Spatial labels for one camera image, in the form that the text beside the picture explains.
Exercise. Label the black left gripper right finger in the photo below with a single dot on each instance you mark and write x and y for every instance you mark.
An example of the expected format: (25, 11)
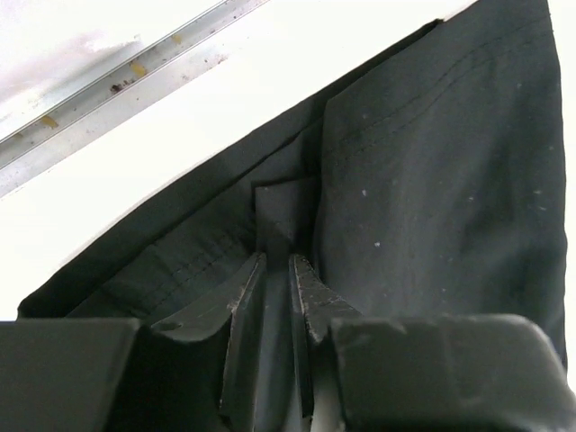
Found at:
(313, 307)

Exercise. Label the black trousers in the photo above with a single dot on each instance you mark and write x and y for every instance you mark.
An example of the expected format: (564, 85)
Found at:
(426, 187)

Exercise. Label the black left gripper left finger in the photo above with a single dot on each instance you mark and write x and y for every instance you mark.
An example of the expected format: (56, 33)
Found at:
(217, 347)

